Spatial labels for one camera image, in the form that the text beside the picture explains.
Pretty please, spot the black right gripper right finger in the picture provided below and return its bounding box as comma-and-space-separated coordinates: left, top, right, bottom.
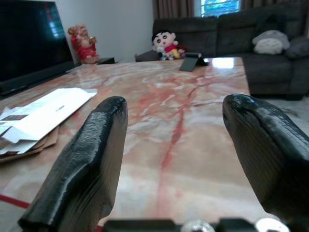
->
222, 94, 309, 224

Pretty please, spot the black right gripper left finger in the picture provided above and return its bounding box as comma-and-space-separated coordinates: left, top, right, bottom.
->
18, 96, 128, 232

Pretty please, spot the brown flat cardboard piece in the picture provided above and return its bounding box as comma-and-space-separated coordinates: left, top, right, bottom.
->
0, 126, 59, 164

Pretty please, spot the long flat white carton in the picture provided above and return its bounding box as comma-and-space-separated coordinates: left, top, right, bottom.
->
0, 87, 98, 148

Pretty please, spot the small white printed paper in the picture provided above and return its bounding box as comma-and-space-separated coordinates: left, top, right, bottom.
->
0, 107, 42, 155

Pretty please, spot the dark grey fabric sofa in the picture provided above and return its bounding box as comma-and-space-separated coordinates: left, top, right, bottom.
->
134, 4, 309, 101

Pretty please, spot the black soundbar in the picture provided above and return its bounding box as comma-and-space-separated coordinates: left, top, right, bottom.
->
0, 61, 76, 98

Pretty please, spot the black low television cabinet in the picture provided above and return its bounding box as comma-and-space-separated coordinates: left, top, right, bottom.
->
65, 57, 115, 73

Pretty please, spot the grey sofa cushion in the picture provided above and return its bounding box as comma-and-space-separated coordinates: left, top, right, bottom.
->
284, 36, 309, 60

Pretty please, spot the grey white round plush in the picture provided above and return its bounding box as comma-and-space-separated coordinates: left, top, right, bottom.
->
252, 29, 291, 55

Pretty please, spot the black folding phone stand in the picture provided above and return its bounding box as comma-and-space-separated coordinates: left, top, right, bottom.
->
178, 52, 210, 73

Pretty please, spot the red gold figurine statue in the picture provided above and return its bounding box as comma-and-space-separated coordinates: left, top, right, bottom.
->
67, 23, 100, 65

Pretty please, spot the black flat screen television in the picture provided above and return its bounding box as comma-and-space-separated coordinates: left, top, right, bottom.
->
0, 0, 76, 84

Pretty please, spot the cartoon boy plush doll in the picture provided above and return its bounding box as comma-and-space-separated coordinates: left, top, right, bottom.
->
151, 29, 187, 61

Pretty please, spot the window with louvres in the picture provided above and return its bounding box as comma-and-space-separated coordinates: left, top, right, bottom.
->
199, 0, 242, 18

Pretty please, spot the brown striped curtain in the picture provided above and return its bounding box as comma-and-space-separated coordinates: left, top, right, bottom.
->
152, 0, 195, 19

